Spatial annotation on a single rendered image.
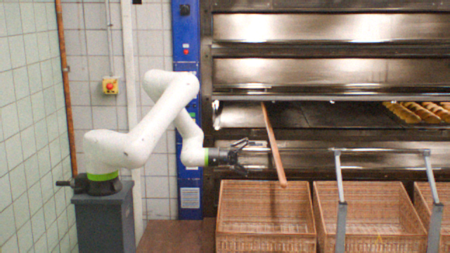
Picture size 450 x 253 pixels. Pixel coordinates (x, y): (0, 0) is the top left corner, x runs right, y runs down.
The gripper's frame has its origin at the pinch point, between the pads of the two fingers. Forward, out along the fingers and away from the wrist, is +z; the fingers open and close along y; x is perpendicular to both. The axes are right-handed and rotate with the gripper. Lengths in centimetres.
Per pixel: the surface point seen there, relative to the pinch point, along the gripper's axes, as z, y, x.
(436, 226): 90, 35, 5
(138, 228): -76, 68, -57
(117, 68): -84, -37, -58
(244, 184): -7, 35, -53
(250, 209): -3, 51, -49
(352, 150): 51, 2, -18
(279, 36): 13, -57, -54
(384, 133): 80, 2, -55
